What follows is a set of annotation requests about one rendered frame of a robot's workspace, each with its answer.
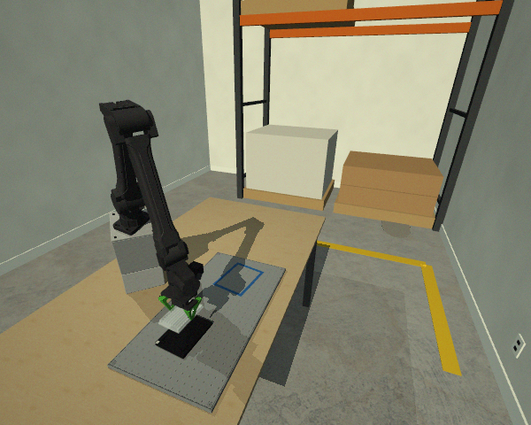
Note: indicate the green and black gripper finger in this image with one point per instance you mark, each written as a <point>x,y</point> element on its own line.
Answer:
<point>188,313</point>
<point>163,301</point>

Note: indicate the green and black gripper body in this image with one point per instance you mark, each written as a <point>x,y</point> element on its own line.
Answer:
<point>178,298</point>

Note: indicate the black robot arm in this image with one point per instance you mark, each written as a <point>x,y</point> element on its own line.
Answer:
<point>133,160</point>

